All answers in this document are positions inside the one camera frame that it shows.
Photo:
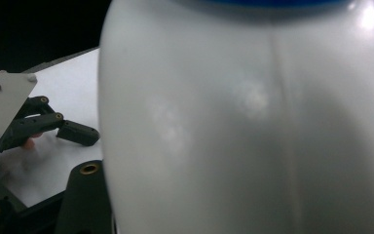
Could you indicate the white bottle with blue pump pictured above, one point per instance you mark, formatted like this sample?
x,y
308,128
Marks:
x,y
240,130

